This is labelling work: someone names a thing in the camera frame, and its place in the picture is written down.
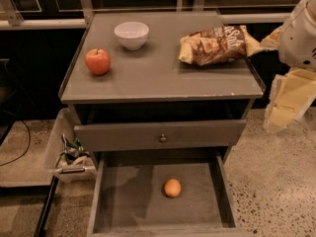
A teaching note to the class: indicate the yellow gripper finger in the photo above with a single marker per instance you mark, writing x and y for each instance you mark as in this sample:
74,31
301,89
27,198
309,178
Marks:
271,41
290,97

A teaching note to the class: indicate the metal railing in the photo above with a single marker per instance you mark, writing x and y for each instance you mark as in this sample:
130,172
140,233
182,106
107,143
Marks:
62,14

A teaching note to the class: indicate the white bowl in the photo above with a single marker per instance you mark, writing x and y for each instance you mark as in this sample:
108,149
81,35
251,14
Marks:
132,35

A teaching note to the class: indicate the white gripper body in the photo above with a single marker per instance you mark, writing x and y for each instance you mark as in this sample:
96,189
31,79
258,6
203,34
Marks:
298,39

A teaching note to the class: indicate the brown chip bag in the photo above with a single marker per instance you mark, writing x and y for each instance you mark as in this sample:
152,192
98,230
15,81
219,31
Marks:
218,45

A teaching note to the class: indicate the top drawer with knob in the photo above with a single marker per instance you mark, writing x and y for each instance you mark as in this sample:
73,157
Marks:
159,135

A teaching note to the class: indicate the grey drawer cabinet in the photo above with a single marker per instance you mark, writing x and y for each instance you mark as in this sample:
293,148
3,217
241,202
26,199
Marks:
151,84

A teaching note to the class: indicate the open middle drawer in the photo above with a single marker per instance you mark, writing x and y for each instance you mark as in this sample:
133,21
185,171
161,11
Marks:
129,199

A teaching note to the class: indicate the red apple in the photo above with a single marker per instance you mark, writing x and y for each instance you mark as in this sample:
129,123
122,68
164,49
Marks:
98,61

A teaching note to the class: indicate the orange fruit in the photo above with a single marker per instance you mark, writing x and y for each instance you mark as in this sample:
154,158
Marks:
172,188

